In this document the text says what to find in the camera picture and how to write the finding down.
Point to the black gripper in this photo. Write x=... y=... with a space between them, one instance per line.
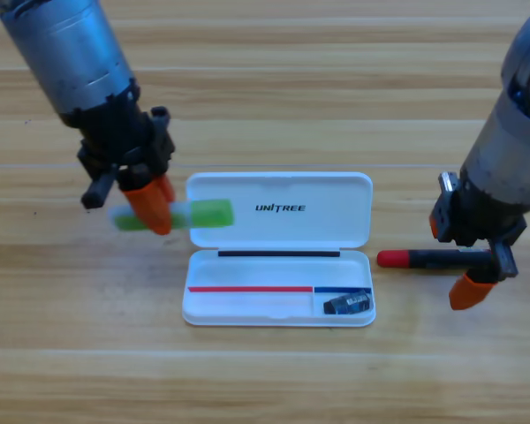
x=119 y=141
x=472 y=216

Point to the red and black marker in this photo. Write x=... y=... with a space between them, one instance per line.
x=406 y=258

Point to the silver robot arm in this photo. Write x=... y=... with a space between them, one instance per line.
x=70 y=48
x=503 y=146

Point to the white Unitree pencil case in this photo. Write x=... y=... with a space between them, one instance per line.
x=282 y=274

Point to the black eraser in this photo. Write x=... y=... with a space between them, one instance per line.
x=349 y=305

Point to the green highlighter pen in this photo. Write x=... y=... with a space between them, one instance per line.
x=209 y=214

